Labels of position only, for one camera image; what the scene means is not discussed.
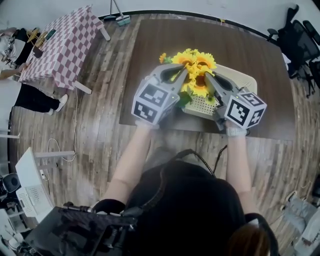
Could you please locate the dark floor brush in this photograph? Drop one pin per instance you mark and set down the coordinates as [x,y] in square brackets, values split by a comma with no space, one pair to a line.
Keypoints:
[110,17]

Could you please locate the person's left forearm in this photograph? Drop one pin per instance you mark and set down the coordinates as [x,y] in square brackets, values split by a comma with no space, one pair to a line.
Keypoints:
[127,165]

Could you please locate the person's black shirt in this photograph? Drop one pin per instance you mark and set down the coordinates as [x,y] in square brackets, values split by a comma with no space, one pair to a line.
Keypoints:
[187,212]

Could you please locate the plain white desk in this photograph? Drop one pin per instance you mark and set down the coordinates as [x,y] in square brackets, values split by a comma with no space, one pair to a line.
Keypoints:
[10,135]

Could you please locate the person's grey trousers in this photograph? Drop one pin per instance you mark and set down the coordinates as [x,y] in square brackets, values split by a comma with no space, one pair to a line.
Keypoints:
[160,155]

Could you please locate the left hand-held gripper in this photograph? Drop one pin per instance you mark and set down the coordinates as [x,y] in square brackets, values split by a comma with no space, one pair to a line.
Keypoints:
[152,102]

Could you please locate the white printed bag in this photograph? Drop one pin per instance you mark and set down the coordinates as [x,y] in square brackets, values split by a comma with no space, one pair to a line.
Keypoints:
[308,237]

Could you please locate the black mesh office chair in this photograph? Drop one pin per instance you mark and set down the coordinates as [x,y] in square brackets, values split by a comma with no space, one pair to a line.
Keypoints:
[297,42]
[313,75]

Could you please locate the dark smartphone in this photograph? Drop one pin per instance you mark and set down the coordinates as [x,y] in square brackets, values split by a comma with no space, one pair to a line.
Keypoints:
[50,34]

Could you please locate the teal mop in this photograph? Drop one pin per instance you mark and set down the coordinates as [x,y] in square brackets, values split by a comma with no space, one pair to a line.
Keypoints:
[123,20]

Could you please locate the checkered cloth covered table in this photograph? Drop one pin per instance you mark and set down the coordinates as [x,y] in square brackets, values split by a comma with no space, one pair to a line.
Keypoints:
[67,45]

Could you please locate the white desk with perforated panel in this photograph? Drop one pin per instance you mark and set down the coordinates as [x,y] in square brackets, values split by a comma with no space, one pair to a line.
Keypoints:
[30,180]

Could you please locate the black head camera mount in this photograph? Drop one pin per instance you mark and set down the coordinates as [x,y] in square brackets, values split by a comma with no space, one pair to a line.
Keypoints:
[272,235]

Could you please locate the white wristband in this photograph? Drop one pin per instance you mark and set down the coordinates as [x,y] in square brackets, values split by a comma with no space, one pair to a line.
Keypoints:
[235,131]
[146,125]

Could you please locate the dark grey piece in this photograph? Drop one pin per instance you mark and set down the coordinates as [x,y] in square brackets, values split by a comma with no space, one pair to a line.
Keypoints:
[37,52]

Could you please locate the yellow sunflower bouquet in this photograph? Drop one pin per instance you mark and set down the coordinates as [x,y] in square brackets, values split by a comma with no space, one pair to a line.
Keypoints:
[180,58]

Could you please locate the person's right forearm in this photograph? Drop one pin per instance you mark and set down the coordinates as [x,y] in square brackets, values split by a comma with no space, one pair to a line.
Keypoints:
[237,170]

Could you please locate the cream perforated plastic basket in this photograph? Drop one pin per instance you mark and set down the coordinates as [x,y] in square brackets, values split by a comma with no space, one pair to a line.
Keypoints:
[202,107]

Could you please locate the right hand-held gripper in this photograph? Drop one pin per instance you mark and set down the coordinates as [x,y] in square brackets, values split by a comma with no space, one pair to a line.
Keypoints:
[245,110]

